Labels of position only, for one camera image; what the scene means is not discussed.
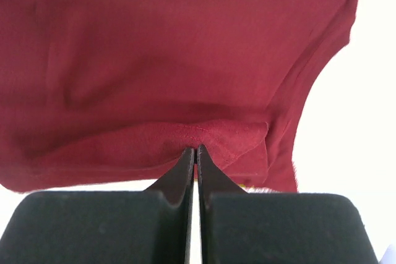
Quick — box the dark red t-shirt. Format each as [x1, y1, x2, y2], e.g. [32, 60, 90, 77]
[1, 0, 358, 192]

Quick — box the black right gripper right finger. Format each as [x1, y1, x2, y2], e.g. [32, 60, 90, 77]
[196, 145, 377, 264]

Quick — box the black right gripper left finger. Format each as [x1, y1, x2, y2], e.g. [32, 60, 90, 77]
[1, 148, 194, 264]

